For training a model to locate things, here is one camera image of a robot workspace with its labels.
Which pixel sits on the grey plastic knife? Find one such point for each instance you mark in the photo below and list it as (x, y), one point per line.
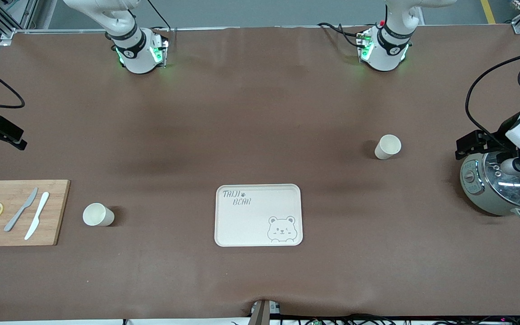
(20, 210)

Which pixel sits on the cream bear print tray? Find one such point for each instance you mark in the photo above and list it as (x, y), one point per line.
(251, 225)

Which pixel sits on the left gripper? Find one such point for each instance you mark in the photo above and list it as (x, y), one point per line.
(497, 136)

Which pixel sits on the metal table edge bracket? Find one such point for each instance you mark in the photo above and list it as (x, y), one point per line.
(263, 312)

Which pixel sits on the wooden cutting board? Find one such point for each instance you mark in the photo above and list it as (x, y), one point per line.
(57, 212)

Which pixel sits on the brown table cover mat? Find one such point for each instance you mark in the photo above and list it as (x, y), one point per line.
(260, 113)

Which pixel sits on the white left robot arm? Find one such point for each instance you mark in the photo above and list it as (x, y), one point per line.
(384, 58)

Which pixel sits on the white plastic knife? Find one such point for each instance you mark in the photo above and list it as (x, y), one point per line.
(39, 212)

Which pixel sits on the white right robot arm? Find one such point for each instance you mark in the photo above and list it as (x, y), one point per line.
(138, 58)

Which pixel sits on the white IKEA cup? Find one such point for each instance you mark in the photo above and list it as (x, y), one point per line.
(97, 215)
(387, 146)

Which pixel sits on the glass pot lid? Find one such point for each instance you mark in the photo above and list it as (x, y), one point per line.
(508, 189)

